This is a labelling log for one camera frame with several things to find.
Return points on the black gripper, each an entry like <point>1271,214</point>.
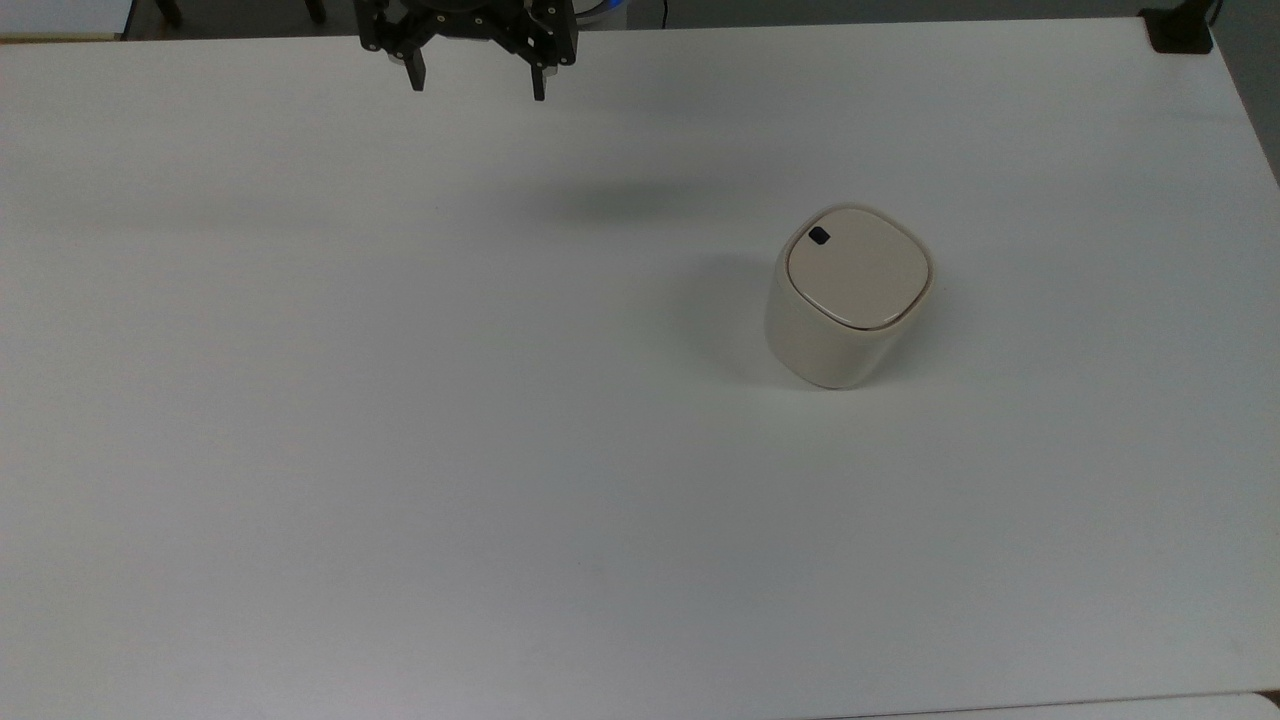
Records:
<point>470,25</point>

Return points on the beige trash bin with lid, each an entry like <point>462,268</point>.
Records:
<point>850,300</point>

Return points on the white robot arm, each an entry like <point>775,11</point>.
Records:
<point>602,6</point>

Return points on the dark furniture leg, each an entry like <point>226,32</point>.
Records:
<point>170,10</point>
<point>316,9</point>

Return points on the white board with tan edge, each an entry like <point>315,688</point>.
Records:
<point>60,18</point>

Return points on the black clamp-mounted camera pole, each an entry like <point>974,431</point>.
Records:
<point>1180,30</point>

